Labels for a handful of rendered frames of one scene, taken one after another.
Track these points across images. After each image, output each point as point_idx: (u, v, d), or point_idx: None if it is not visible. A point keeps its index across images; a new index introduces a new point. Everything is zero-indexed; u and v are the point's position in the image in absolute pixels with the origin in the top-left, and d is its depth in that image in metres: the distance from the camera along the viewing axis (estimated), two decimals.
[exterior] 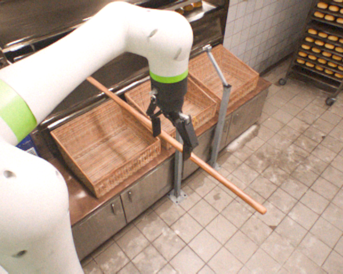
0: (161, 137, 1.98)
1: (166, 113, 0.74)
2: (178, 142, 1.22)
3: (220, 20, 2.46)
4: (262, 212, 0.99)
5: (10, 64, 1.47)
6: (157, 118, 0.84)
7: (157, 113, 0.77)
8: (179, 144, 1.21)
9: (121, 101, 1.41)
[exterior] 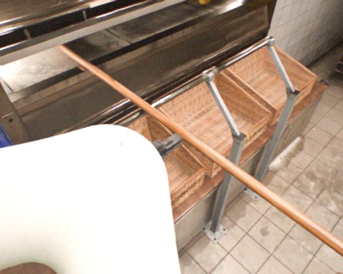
0: (204, 162, 1.46)
1: None
2: (278, 196, 0.70)
3: (267, 8, 1.94)
4: None
5: None
6: (164, 148, 0.81)
7: None
8: (283, 200, 0.69)
9: (167, 120, 0.90)
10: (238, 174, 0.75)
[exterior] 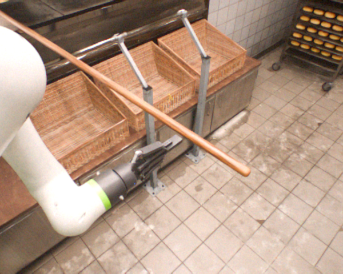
0: (130, 117, 1.72)
1: None
2: (140, 99, 0.99)
3: None
4: (245, 173, 0.77)
5: None
6: (164, 150, 0.82)
7: None
8: (143, 101, 0.98)
9: (76, 60, 1.17)
10: (117, 89, 1.04)
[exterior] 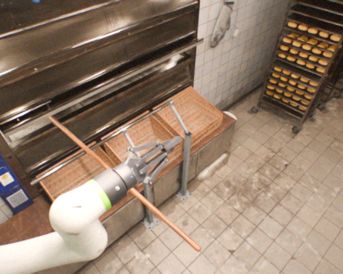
0: None
1: None
2: (139, 193, 1.58)
3: (188, 67, 2.79)
4: (197, 250, 1.37)
5: None
6: (163, 148, 0.82)
7: (141, 157, 0.80)
8: (140, 195, 1.58)
9: (96, 157, 1.77)
10: None
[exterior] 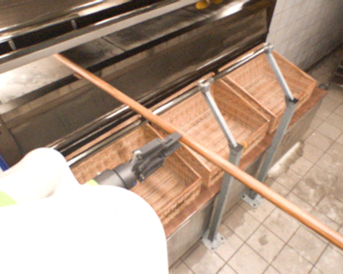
0: (200, 172, 1.42)
1: None
2: (289, 202, 0.70)
3: (266, 12, 1.90)
4: None
5: None
6: (164, 146, 0.81)
7: None
8: (294, 206, 0.69)
9: (171, 128, 0.88)
10: (247, 181, 0.74)
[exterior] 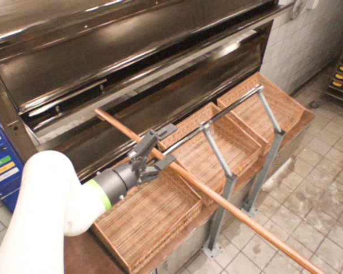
0: (202, 193, 1.66)
1: None
2: (268, 232, 0.94)
3: (259, 46, 2.14)
4: None
5: (25, 123, 1.16)
6: (158, 139, 0.76)
7: None
8: (271, 234, 0.93)
9: (179, 169, 1.12)
10: (237, 214, 0.98)
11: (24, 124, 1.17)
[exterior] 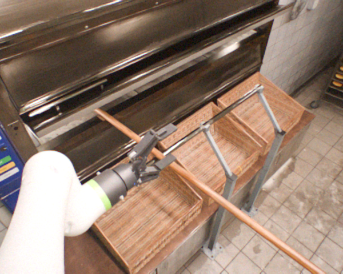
0: (202, 193, 1.66)
1: None
2: (268, 232, 0.94)
3: (259, 46, 2.14)
4: None
5: (25, 123, 1.16)
6: (158, 139, 0.76)
7: None
8: (272, 234, 0.93)
9: (179, 169, 1.12)
10: (238, 214, 0.98)
11: (24, 124, 1.17)
